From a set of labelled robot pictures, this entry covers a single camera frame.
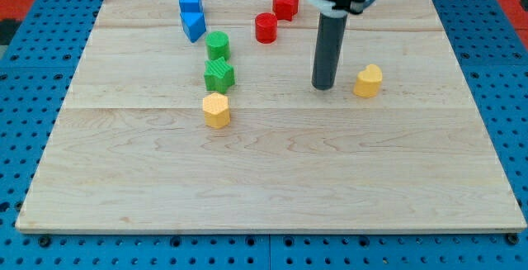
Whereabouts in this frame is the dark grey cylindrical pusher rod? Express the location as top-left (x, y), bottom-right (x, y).
top-left (312, 14), bottom-right (347, 90)

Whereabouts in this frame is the yellow heart block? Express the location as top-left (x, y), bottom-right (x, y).
top-left (352, 64), bottom-right (383, 98)

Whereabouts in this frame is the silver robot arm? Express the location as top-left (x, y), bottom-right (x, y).
top-left (306, 0), bottom-right (375, 90)

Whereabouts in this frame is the red star block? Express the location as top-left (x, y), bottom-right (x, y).
top-left (272, 0), bottom-right (299, 21)

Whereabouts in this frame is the green star block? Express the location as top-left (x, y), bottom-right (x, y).
top-left (204, 57), bottom-right (235, 94)

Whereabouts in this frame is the red cylinder block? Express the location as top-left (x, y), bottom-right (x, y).
top-left (255, 12), bottom-right (278, 44)

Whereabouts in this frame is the green cylinder block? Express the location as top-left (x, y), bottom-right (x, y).
top-left (205, 31), bottom-right (231, 60)

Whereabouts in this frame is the blue triangle block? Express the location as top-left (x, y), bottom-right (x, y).
top-left (180, 12), bottom-right (206, 43)

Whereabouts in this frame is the yellow hexagon block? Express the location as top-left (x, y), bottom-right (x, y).
top-left (202, 92), bottom-right (230, 129)

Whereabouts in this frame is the blue cube block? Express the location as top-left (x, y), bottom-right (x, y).
top-left (179, 0), bottom-right (203, 12)

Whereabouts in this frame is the light wooden board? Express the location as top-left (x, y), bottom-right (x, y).
top-left (16, 0), bottom-right (526, 234)

